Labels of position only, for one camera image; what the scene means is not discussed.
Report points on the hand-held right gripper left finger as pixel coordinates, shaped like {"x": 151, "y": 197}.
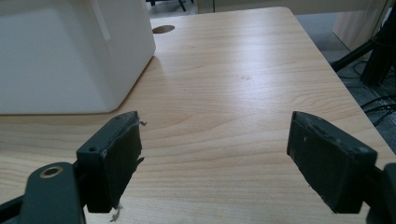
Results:
{"x": 106, "y": 168}

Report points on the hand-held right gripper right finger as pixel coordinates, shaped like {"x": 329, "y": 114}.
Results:
{"x": 330, "y": 168}

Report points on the white plastic bin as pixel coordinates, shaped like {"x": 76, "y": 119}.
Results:
{"x": 62, "y": 56}

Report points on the black metal stand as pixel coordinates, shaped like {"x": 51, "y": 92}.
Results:
{"x": 378, "y": 59}

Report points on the light wooden desk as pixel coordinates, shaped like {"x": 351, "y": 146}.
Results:
{"x": 351, "y": 28}

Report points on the black furniture leg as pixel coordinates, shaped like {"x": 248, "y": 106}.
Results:
{"x": 182, "y": 3}

